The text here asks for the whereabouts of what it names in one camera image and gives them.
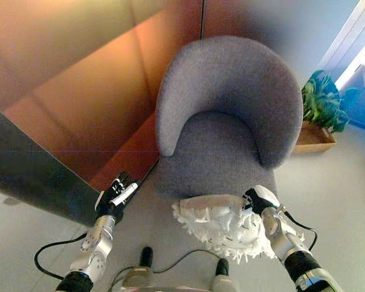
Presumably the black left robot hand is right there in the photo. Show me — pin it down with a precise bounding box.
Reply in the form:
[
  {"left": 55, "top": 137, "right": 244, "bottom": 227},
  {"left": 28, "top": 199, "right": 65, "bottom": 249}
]
[{"left": 94, "top": 172, "right": 142, "bottom": 222}]

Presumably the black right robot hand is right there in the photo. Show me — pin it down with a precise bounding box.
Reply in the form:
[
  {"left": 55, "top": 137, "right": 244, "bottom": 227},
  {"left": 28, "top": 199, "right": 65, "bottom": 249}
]
[{"left": 241, "top": 185, "right": 280, "bottom": 218}]

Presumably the white fringed pillow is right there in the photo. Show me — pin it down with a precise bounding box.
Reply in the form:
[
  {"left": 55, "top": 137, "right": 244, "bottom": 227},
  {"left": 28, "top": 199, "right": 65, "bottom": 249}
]
[{"left": 171, "top": 194, "right": 278, "bottom": 266}]

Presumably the grey fabric armchair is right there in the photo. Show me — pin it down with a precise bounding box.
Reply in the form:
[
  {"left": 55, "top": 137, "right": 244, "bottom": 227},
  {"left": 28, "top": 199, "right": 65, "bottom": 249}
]
[{"left": 154, "top": 35, "right": 304, "bottom": 208}]

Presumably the silver left robot leg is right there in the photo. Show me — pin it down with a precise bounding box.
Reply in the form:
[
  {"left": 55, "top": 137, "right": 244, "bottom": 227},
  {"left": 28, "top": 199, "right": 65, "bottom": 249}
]
[{"left": 121, "top": 246, "right": 155, "bottom": 292}]

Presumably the silver robot leg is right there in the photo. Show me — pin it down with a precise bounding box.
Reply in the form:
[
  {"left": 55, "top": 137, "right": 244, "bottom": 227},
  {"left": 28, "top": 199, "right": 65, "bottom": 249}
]
[
  {"left": 121, "top": 246, "right": 155, "bottom": 292},
  {"left": 210, "top": 258, "right": 242, "bottom": 292}
]

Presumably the wooden planter box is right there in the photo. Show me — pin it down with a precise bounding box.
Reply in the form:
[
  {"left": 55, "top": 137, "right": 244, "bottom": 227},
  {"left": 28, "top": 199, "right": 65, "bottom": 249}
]
[{"left": 291, "top": 120, "right": 337, "bottom": 155}]

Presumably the dark cabinet panel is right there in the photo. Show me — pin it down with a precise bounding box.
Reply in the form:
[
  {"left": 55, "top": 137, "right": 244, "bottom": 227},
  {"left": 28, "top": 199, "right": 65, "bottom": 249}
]
[{"left": 0, "top": 102, "right": 105, "bottom": 228}]

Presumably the silver right robot leg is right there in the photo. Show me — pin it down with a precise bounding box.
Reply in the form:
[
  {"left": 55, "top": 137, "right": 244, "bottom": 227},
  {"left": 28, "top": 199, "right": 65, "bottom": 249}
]
[{"left": 210, "top": 258, "right": 242, "bottom": 292}]

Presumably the green leafy potted plant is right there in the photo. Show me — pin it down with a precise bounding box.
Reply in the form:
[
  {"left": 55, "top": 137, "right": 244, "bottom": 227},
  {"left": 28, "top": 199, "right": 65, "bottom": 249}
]
[{"left": 301, "top": 70, "right": 359, "bottom": 133}]

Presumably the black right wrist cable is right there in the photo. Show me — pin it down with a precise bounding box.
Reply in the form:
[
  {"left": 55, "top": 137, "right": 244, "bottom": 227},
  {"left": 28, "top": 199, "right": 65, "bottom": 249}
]
[{"left": 284, "top": 209, "right": 319, "bottom": 254}]

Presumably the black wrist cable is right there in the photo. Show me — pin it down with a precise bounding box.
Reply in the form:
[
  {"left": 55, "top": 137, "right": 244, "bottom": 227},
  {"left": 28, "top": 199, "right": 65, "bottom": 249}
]
[
  {"left": 284, "top": 209, "right": 319, "bottom": 254},
  {"left": 33, "top": 233, "right": 89, "bottom": 281}
]

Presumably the thin black floor cable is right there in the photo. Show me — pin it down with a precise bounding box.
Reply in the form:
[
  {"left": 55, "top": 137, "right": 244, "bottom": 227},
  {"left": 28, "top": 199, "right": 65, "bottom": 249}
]
[{"left": 111, "top": 249, "right": 220, "bottom": 288}]

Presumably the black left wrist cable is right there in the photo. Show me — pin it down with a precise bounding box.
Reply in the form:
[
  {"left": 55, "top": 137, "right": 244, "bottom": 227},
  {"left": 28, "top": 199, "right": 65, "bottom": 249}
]
[{"left": 33, "top": 233, "right": 89, "bottom": 281}]

